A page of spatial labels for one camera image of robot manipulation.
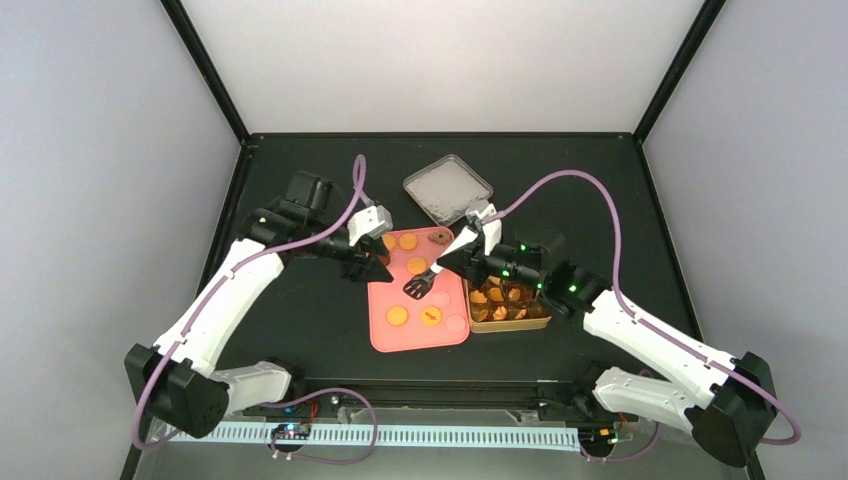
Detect gold cookie tin box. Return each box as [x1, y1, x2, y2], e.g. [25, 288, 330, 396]
[464, 276, 552, 334]

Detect pale pink cookie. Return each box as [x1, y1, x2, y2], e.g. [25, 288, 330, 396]
[431, 291, 451, 308]
[445, 315, 468, 333]

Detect pink plastic tray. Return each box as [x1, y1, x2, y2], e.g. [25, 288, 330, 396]
[367, 227, 470, 353]

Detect clear plastic lid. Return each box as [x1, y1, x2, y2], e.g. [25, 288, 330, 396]
[402, 154, 494, 227]

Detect metal tongs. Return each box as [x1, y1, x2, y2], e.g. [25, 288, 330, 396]
[402, 226, 481, 300]

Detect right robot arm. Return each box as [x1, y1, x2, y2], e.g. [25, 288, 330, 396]
[428, 228, 778, 468]

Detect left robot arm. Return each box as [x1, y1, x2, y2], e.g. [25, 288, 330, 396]
[124, 159, 393, 449]

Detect brown flower cookie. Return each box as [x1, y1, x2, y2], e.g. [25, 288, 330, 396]
[428, 229, 454, 246]

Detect orange round cookie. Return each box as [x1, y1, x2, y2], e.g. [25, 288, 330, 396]
[397, 232, 419, 251]
[406, 257, 429, 276]

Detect yellow cookie red mark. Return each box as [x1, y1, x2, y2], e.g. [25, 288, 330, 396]
[419, 306, 443, 327]

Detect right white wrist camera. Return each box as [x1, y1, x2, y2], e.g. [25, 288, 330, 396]
[465, 200, 502, 256]

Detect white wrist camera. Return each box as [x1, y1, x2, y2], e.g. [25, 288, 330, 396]
[465, 200, 502, 256]
[346, 204, 393, 246]

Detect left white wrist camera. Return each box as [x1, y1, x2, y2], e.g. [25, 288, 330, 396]
[346, 204, 393, 246]

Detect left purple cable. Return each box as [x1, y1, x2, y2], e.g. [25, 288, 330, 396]
[130, 154, 381, 465]

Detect purple cable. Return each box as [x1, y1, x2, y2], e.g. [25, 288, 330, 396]
[130, 154, 381, 465]
[490, 169, 803, 464]

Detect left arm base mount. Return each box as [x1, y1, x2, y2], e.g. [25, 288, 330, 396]
[242, 389, 342, 421]

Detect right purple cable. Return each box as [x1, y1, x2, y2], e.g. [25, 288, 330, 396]
[490, 169, 803, 464]

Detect white slotted cable duct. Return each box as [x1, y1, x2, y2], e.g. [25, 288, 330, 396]
[197, 421, 580, 452]

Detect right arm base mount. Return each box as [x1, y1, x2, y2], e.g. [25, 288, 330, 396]
[530, 382, 639, 426]

